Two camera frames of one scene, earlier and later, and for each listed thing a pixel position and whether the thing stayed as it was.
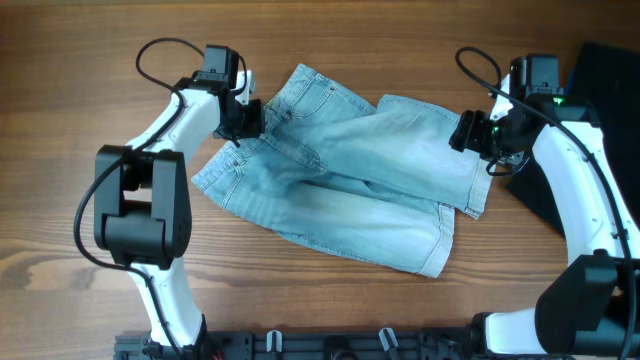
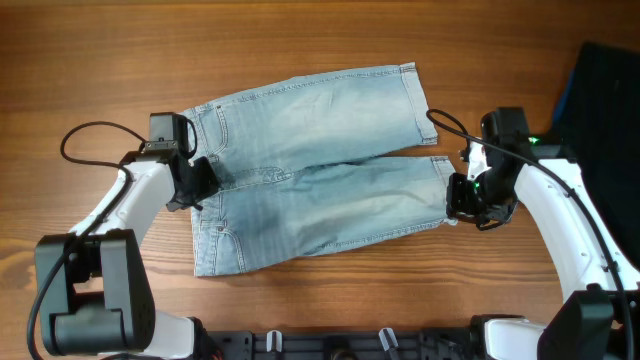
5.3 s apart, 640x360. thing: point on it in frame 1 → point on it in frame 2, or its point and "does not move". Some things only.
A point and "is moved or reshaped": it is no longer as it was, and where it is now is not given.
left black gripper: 255,126 → 210,186
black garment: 607,78 does not move
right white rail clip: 383,338 does not move
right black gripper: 470,135 → 458,206
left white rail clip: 269,340 does not move
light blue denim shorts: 379,186 is moved or reshaped
